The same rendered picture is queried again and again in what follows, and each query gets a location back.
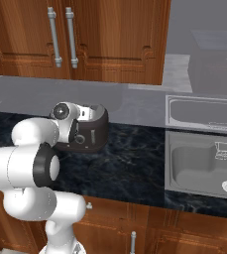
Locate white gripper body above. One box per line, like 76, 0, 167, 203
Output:
77, 105, 92, 121

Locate dark brown toaster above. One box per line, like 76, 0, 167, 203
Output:
54, 103, 110, 154

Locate wooden base cupboard door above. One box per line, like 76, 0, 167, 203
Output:
147, 205, 227, 254
72, 195, 150, 254

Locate grey steel sink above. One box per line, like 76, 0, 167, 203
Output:
164, 130, 227, 201

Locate wooden base cupboard panel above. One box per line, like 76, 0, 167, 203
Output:
0, 186, 50, 254

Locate dark grey cabinet block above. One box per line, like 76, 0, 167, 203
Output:
188, 29, 227, 95

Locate silver cupboard bar handle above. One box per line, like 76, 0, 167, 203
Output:
47, 7, 63, 68
64, 7, 79, 69

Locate wooden wall cupboard door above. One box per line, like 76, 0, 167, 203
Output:
0, 0, 66, 80
62, 0, 171, 86

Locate silver base cupboard handle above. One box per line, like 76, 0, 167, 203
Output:
129, 230, 138, 254

